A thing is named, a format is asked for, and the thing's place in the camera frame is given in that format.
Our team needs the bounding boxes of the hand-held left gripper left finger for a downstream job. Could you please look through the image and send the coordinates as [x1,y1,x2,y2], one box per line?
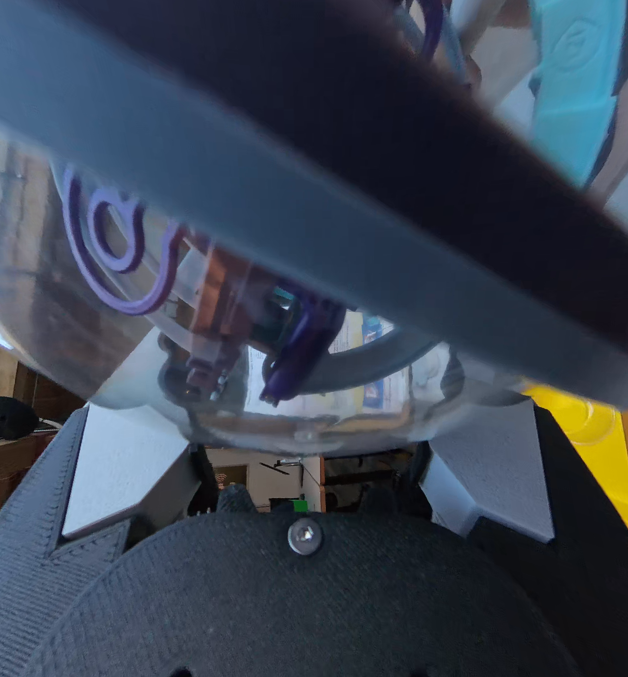
[60,403,221,538]

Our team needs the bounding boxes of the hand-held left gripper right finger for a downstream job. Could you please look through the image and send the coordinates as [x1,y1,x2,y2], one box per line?
[399,399,554,544]

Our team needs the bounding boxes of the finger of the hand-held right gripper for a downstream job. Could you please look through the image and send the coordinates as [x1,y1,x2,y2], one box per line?
[0,0,628,411]

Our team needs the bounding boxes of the clear maze ball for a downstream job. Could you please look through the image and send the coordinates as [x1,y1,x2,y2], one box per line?
[0,0,628,457]

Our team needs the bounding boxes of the yellow plastic box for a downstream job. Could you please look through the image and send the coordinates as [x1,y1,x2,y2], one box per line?
[523,385,628,545]

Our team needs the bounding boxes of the black cap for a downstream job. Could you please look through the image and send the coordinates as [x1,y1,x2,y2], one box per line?
[0,396,41,441]

